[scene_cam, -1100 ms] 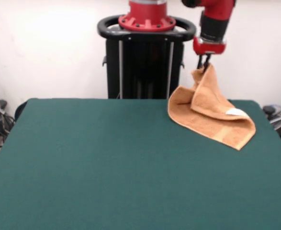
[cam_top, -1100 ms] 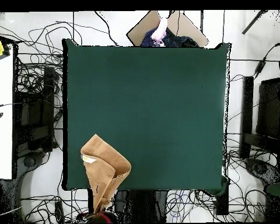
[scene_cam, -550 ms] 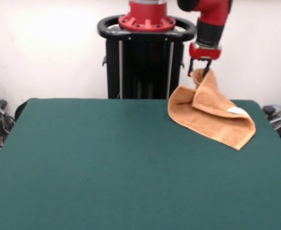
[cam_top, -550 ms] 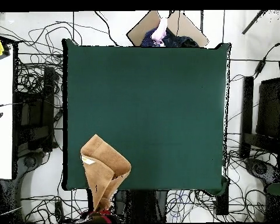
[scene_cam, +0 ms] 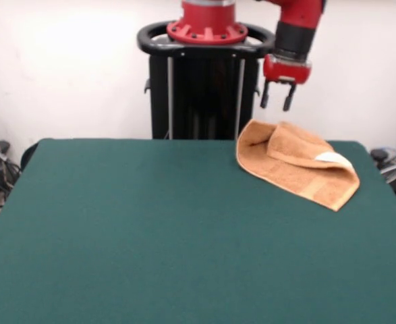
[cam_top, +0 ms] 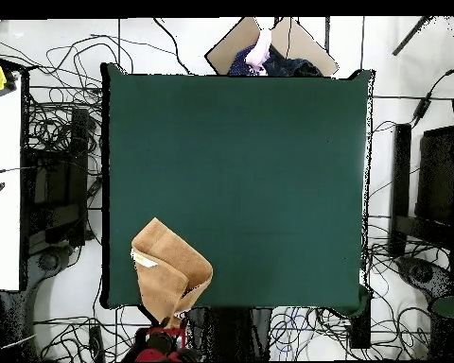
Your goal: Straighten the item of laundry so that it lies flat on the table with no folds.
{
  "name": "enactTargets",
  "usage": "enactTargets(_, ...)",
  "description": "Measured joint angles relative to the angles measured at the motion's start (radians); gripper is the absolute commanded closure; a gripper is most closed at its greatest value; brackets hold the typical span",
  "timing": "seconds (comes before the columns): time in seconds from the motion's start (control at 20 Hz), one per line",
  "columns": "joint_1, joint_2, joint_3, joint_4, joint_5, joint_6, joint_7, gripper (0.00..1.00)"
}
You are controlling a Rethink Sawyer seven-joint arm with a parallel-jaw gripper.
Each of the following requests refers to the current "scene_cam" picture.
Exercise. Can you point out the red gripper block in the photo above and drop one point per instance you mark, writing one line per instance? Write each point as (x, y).
(287, 72)

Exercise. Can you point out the orange terry towel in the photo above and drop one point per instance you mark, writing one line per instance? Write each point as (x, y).
(295, 168)

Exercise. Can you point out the grey round chair base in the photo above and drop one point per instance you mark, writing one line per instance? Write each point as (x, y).
(390, 172)

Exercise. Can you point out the dark green table cloth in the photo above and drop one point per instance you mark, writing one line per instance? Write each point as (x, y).
(116, 219)

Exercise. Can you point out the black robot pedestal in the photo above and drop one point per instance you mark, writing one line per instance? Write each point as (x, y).
(197, 101)

